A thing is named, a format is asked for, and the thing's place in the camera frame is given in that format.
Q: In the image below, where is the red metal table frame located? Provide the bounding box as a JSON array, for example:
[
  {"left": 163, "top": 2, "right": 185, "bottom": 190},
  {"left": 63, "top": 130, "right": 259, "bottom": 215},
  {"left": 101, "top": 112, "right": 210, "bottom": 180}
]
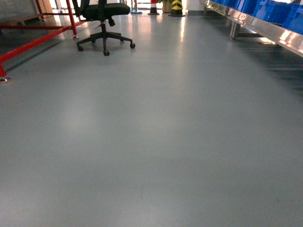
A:
[{"left": 0, "top": 0, "right": 87, "bottom": 84}]

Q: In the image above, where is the yellow black striped post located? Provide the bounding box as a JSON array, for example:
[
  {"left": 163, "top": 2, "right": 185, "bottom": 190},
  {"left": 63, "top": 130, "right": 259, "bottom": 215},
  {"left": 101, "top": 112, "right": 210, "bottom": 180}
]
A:
[{"left": 169, "top": 0, "right": 185, "bottom": 17}]

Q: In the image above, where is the black office chair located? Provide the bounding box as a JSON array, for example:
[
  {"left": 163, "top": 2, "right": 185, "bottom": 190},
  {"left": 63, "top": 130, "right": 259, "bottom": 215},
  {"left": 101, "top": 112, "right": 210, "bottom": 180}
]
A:
[{"left": 72, "top": 0, "right": 135, "bottom": 56}]

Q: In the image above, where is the red white traffic cone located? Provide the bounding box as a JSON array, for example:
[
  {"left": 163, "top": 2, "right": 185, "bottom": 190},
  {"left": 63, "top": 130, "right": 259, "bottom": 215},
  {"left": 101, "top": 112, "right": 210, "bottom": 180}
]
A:
[{"left": 148, "top": 0, "right": 159, "bottom": 15}]

